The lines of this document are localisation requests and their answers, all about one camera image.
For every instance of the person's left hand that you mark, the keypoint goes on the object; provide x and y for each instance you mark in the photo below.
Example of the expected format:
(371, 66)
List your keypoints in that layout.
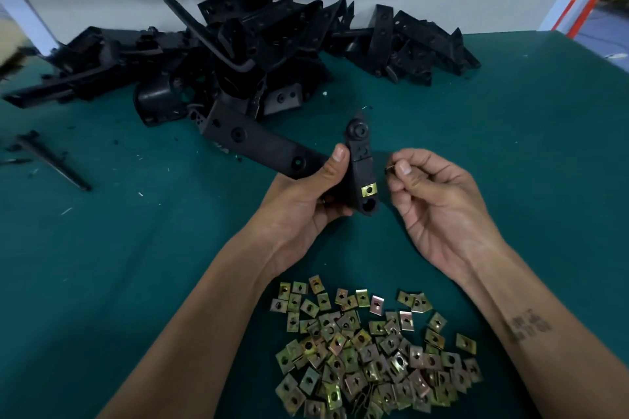
(290, 217)

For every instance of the person's right hand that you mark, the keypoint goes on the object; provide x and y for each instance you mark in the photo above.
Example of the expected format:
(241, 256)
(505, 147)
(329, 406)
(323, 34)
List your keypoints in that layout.
(442, 212)

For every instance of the black plastic bracket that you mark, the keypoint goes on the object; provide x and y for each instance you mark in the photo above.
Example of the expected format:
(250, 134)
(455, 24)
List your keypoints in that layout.
(255, 139)

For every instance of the pile of brass clip nuts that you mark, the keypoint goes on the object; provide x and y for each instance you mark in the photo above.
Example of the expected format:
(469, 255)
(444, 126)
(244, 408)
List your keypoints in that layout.
(378, 355)

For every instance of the pile of black plastic brackets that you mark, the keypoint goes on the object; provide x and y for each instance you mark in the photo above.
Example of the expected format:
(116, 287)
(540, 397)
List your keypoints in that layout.
(236, 50)

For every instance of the person's right forearm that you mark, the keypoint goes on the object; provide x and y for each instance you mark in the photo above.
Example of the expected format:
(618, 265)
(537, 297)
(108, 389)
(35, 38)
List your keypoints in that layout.
(560, 345)

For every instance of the person's left forearm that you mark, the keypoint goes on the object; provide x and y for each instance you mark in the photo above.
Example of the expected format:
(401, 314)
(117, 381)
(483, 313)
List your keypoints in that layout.
(187, 345)

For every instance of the green table cloth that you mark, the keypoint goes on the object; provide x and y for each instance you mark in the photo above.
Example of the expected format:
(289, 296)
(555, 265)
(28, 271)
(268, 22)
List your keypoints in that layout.
(531, 139)

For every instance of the thin black plastic strip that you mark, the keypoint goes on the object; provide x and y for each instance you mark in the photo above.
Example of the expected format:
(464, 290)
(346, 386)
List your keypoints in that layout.
(49, 160)

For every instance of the white metal post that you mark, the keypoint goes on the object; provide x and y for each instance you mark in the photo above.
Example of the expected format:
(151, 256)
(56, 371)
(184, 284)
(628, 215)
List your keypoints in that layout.
(27, 11)

